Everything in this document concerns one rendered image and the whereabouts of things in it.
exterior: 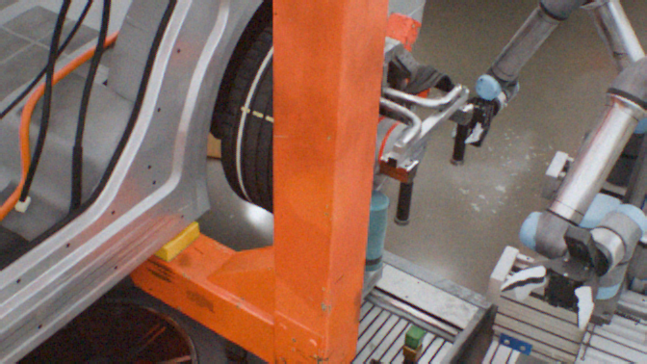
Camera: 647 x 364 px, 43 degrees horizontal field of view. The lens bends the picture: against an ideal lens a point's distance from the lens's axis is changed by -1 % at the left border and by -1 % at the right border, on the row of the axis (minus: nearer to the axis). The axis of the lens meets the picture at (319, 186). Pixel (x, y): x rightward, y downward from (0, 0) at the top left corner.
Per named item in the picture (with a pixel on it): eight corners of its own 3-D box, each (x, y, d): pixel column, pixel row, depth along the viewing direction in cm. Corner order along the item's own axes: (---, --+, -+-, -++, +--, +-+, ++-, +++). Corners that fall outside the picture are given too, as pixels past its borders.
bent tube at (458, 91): (407, 73, 247) (410, 41, 240) (465, 93, 239) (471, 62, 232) (376, 98, 235) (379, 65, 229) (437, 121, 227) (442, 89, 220)
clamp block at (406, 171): (387, 164, 224) (389, 147, 221) (417, 175, 220) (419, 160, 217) (377, 172, 221) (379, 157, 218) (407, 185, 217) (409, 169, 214)
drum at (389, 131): (365, 138, 254) (368, 99, 245) (426, 163, 245) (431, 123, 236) (340, 160, 245) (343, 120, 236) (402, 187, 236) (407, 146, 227)
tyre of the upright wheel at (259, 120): (319, 173, 296) (360, -8, 270) (375, 198, 286) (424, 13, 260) (201, 224, 242) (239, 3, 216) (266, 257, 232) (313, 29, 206)
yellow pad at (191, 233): (165, 217, 237) (163, 203, 234) (201, 235, 232) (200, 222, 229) (131, 243, 228) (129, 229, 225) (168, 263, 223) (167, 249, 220)
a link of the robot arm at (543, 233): (630, 26, 165) (509, 238, 168) (682, 46, 159) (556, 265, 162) (637, 46, 175) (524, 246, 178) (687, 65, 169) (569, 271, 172)
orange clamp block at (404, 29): (388, 44, 245) (399, 15, 244) (411, 53, 242) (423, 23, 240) (379, 39, 239) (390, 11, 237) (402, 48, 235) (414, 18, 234)
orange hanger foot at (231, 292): (168, 251, 249) (157, 160, 228) (309, 328, 227) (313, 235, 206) (128, 283, 238) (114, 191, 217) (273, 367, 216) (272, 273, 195)
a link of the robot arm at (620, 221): (643, 245, 161) (656, 212, 156) (617, 273, 155) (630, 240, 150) (608, 226, 165) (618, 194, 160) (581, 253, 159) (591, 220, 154)
